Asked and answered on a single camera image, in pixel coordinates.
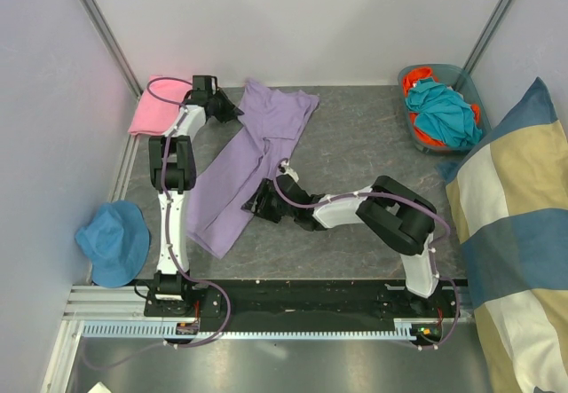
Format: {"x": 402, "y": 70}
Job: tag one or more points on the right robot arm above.
{"x": 402, "y": 220}

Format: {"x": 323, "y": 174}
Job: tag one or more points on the folded pink t shirt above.
{"x": 159, "y": 105}

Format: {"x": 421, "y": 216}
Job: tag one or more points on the teal t shirt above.
{"x": 448, "y": 109}

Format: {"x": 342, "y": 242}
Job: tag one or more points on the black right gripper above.
{"x": 253, "y": 205}

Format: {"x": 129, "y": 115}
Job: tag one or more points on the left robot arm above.
{"x": 173, "y": 175}

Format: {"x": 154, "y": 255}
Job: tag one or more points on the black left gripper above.
{"x": 230, "y": 112}

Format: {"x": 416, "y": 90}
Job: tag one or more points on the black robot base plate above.
{"x": 316, "y": 304}

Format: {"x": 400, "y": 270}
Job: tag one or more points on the purple t shirt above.
{"x": 272, "y": 123}

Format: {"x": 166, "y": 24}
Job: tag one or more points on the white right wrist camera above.
{"x": 285, "y": 169}

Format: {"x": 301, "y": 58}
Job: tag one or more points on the blue bucket hat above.
{"x": 117, "y": 243}

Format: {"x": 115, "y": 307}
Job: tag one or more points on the right aluminium frame post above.
{"x": 489, "y": 30}

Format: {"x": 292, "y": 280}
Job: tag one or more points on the left aluminium frame post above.
{"x": 113, "y": 47}

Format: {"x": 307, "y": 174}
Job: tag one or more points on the blue beige checked pillow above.
{"x": 508, "y": 200}

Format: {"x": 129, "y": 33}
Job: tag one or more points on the aluminium frame post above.
{"x": 113, "y": 47}
{"x": 489, "y": 30}

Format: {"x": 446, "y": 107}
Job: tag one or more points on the orange t shirt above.
{"x": 419, "y": 73}

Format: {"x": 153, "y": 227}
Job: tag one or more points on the light blue cable duct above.
{"x": 402, "y": 331}

